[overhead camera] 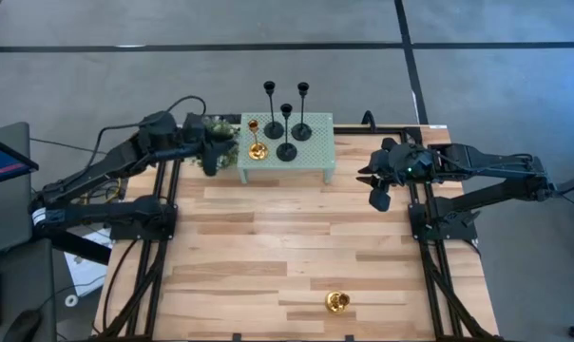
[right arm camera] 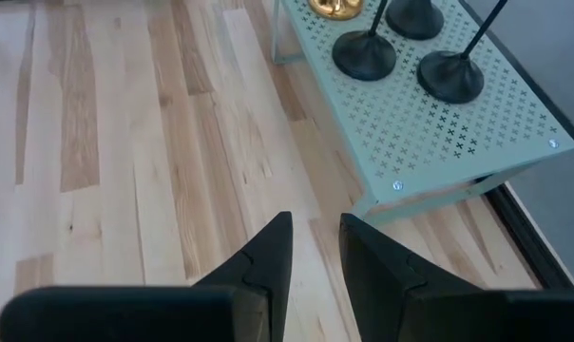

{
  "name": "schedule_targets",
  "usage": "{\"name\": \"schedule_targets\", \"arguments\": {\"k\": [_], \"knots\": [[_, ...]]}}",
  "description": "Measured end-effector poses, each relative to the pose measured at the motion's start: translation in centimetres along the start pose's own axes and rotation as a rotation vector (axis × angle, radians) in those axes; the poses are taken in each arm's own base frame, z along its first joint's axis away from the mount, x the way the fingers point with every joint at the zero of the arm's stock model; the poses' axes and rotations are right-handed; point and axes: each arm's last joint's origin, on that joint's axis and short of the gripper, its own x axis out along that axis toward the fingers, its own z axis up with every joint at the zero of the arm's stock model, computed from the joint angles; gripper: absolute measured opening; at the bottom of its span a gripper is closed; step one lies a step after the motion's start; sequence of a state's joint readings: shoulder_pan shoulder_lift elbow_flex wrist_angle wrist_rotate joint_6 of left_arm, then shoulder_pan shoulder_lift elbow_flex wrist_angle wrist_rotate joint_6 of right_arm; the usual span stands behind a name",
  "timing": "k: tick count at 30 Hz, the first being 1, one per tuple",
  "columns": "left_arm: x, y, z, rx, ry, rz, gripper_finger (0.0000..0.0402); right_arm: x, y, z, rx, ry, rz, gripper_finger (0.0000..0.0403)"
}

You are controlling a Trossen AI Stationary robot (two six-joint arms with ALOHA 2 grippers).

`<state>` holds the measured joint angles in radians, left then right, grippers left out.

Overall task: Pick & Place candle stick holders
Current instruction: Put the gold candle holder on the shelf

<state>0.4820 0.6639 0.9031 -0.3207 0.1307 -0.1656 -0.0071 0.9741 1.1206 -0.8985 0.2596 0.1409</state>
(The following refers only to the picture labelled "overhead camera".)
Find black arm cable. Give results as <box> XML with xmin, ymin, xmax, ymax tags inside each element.
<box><xmin>89</xmin><ymin>94</ymin><xmax>208</xmax><ymax>161</ymax></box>

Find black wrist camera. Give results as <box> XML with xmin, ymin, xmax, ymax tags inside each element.
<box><xmin>368</xmin><ymin>186</ymin><xmax>392</xmax><ymax>214</ymax></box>
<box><xmin>201</xmin><ymin>151</ymin><xmax>220</xmax><ymax>178</ymax></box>

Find short gold candlestick holder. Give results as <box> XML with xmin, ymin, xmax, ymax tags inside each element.
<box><xmin>323</xmin><ymin>290</ymin><xmax>352</xmax><ymax>315</ymax></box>

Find white paper sheet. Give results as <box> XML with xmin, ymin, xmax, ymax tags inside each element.
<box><xmin>62</xmin><ymin>226</ymin><xmax>115</xmax><ymax>298</ymax></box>

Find black floor cable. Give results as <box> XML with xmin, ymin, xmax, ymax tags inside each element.
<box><xmin>29</xmin><ymin>136</ymin><xmax>110</xmax><ymax>156</ymax></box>

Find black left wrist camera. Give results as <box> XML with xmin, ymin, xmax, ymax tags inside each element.
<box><xmin>201</xmin><ymin>151</ymin><xmax>220</xmax><ymax>178</ymax></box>

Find black candlestick holder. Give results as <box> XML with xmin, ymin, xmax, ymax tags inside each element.
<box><xmin>291</xmin><ymin>81</ymin><xmax>314</xmax><ymax>143</ymax></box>
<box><xmin>275</xmin><ymin>103</ymin><xmax>298</xmax><ymax>163</ymax></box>
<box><xmin>262</xmin><ymin>79</ymin><xmax>286</xmax><ymax>141</ymax></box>

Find tall gold candlestick holder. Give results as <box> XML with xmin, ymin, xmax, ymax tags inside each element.
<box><xmin>246</xmin><ymin>118</ymin><xmax>270</xmax><ymax>162</ymax></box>

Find potted green plant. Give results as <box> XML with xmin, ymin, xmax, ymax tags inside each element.
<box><xmin>190</xmin><ymin>116</ymin><xmax>241</xmax><ymax>171</ymax></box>

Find black computer mouse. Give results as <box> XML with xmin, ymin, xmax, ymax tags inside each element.
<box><xmin>2</xmin><ymin>308</ymin><xmax>44</xmax><ymax>342</ymax></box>

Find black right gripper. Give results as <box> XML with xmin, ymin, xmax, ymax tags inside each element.
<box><xmin>355</xmin><ymin>137</ymin><xmax>414</xmax><ymax>189</ymax></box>

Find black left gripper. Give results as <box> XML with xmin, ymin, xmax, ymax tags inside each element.
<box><xmin>182</xmin><ymin>112</ymin><xmax>239</xmax><ymax>156</ymax></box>

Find black diagonal support bar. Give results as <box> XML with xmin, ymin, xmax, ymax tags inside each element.
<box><xmin>44</xmin><ymin>227</ymin><xmax>113</xmax><ymax>266</ymax></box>

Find blue-screen monitor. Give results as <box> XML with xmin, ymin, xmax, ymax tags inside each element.
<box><xmin>0</xmin><ymin>131</ymin><xmax>40</xmax><ymax>189</ymax></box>

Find green perforated metal shelf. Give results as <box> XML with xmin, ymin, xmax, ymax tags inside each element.
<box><xmin>237</xmin><ymin>111</ymin><xmax>337</xmax><ymax>185</ymax></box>

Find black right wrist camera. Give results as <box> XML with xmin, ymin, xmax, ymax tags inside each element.
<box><xmin>368</xmin><ymin>186</ymin><xmax>392</xmax><ymax>214</ymax></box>

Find dark monitor with screen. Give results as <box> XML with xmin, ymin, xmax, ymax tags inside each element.
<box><xmin>0</xmin><ymin>122</ymin><xmax>34</xmax><ymax>260</ymax></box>

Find yellow cable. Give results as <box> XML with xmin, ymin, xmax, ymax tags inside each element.
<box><xmin>85</xmin><ymin>176</ymin><xmax>123</xmax><ymax>204</ymax></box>

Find black aluminium rail frame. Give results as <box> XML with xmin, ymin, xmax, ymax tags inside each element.
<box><xmin>91</xmin><ymin>112</ymin><xmax>502</xmax><ymax>342</ymax></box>

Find dark grey desk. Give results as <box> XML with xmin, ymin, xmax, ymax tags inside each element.
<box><xmin>0</xmin><ymin>238</ymin><xmax>58</xmax><ymax>342</ymax></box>

